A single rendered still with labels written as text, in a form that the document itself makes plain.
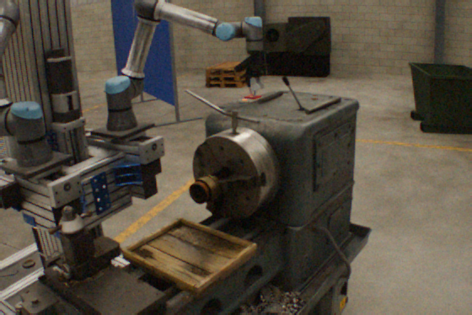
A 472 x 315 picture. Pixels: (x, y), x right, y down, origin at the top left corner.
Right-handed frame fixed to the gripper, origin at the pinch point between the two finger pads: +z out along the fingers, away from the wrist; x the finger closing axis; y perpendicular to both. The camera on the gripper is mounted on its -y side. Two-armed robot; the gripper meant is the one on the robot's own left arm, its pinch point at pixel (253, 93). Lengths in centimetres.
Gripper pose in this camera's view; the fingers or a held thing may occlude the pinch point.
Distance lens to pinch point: 195.0
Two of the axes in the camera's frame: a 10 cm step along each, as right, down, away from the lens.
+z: 0.5, 9.4, 3.4
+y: 7.9, 1.7, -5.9
